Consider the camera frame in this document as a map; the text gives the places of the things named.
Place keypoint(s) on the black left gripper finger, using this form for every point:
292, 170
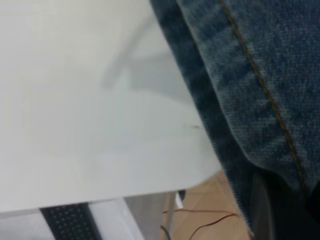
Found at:
261, 207

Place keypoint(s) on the blue denim elastic-waist pants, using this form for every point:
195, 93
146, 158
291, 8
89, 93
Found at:
250, 75

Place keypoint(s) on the thin grey metal pole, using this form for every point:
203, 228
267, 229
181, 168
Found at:
171, 220

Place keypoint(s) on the black perforated panel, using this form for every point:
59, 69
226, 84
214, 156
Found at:
67, 222

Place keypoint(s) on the white table frame beam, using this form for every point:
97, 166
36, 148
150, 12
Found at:
112, 220

